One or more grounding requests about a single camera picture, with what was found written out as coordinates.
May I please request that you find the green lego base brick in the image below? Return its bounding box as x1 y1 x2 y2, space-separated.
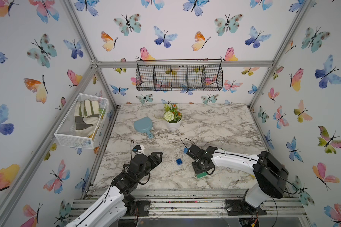
197 172 208 179

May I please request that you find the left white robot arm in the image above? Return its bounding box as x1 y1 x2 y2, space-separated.
66 152 163 227

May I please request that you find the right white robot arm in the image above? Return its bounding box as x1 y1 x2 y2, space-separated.
186 144 289 209

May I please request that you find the dark blue lego brick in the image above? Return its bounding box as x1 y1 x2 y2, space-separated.
176 159 183 166

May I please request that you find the white plant pot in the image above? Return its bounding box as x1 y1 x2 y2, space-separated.
167 120 182 131

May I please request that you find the artificial green plant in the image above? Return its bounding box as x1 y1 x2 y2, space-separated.
163 104 182 124

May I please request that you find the grey white work glove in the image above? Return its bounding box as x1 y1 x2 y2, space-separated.
74 99 101 138

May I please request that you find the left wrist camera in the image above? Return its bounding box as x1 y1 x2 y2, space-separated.
133 145 145 153

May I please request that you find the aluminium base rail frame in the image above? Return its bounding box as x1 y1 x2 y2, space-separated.
68 187 307 220

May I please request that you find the white wire basket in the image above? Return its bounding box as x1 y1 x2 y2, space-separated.
55 93 109 149

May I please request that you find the black wire wall basket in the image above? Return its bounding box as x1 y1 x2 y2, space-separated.
135 59 223 92

